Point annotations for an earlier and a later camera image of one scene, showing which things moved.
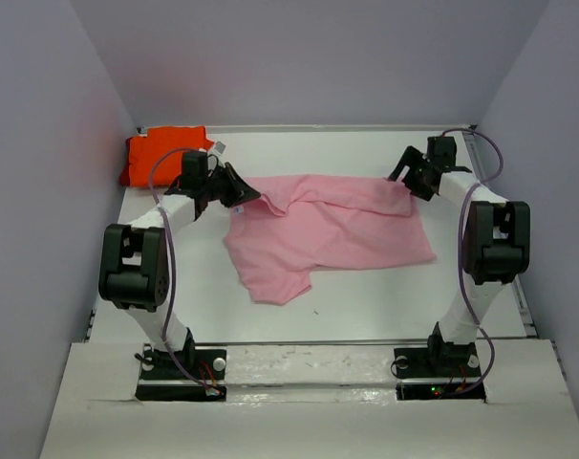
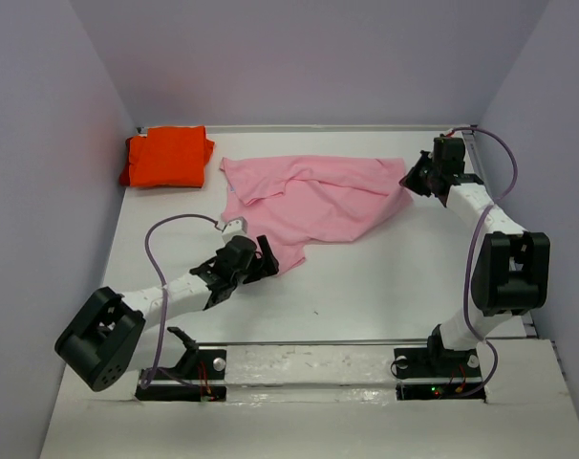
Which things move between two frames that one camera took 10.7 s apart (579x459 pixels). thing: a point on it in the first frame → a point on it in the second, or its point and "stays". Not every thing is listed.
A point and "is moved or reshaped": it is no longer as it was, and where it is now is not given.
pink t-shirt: [301, 223] is moved or reshaped
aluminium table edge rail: [386, 129] stays
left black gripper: [238, 190] → [268, 262]
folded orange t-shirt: [139, 154] stays
